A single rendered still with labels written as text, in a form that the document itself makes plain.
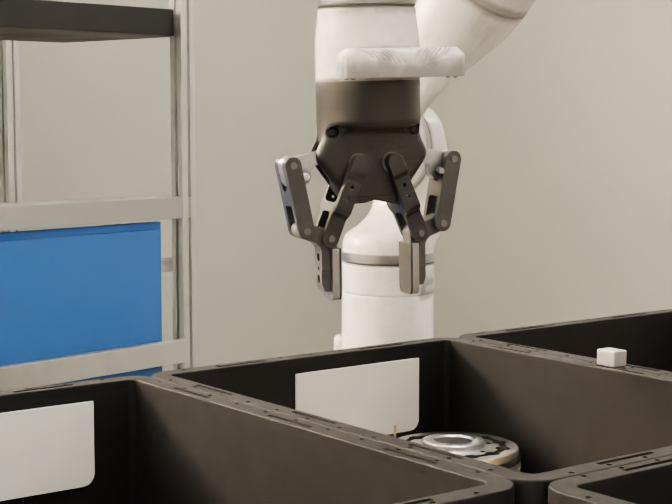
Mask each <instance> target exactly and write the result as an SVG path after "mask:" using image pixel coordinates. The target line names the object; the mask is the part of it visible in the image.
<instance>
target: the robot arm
mask: <svg viewBox="0 0 672 504"><path fill-rule="evenodd" d="M534 2H535V0H418V1H417V3H416V0H317V5H318V8H320V9H318V10H317V25H316V33H315V87H316V126H317V138H316V141H315V144H314V146H313V148H312V150H311V152H309V153H305V154H301V155H297V156H293V157H289V156H279V157H278V158H277V159H276V160H275V169H276V174H277V179H278V184H279V188H280V193H281V198H282V203H283V207H284V212H285V217H286V222H287V227H288V231H289V233H290V234H291V235H292V236H294V237H297V238H300V239H303V240H306V241H309V242H311V243H312V244H313V246H314V249H315V283H316V285H317V288H318V289H319V290H321V291H323V295H324V297H325V298H327V299H330V300H340V299H341V298H342V334H338V335H336V336H335V338H334V350H340V349H348V348H356V347H364V346H372V345H380V344H389V343H397V342H405V341H413V340H421V339H429V338H433V322H434V257H435V247H436V244H437V242H438V239H439V237H440V235H441V231H446V230H448V229H449V227H450V225H451V219H452V213H453V207H454V201H455V195H456V188H457V182H458V176H459V170H460V164H461V155H460V153H459V152H457V151H453V150H447V143H446V137H445V132H444V129H443V126H442V123H441V121H440V119H439V118H438V116H437V115H436V113H435V112H434V111H433V110H432V109H431V108H429V106H430V104H431V103H432V102H433V100H434V99H435V98H436V97H437V96H438V95H439V94H440V92H441V91H442V90H443V89H445V88H446V87H447V86H448V85H449V84H450V83H451V82H452V81H454V80H455V79H456V78H457V77H458V76H465V71H466V70H468V69H469V68H470V67H472V66H473V65H474V64H476V63H477V62H478V61H480V60H481V59H482V58H483V57H485V56H486V55H487V54H489V53H490V52H491V51H492V50H493V49H495V48H496V47H497V46H498V45H499V44H500V43H502V42H503V41H504V40H505V39H506V38H507V37H508V36H509V35H510V34H511V33H512V32H513V31H514V30H515V29H516V27H517V26H518V25H519V24H520V22H521V21H522V20H523V18H524V17H525V15H526V14H527V12H528V11H529V9H530V8H531V6H532V5H533V3H534ZM314 167H316V168H317V170H318V171H319V172H320V174H321V175H322V177H323V178H324V179H325V181H326V182H327V186H326V189H325V191H324V194H323V197H322V200H321V203H320V207H319V209H320V213H319V216H318V218H317V221H316V224H315V225H314V222H313V217H312V212H311V207H310V203H309V198H308V193H307V188H306V184H308V183H309V182H310V180H311V172H312V169H313V168H314ZM332 195H333V197H332ZM370 201H373V204H372V208H371V210H370V212H369V214H368V215H367V217H366V218H365V219H364V220H363V221H362V222H361V223H360V224H358V225H357V226H356V227H354V228H353V229H351V230H350V231H348V232H347V233H346V235H345V236H344V239H343V248H342V260H343V262H342V263H341V248H338V247H337V244H338V242H339V239H340V236H341V233H342V231H343V228H344V225H345V222H346V220H347V219H348V218H349V217H350V215H351V213H352V210H353V207H354V205H355V204H360V203H367V202H370Z"/></svg>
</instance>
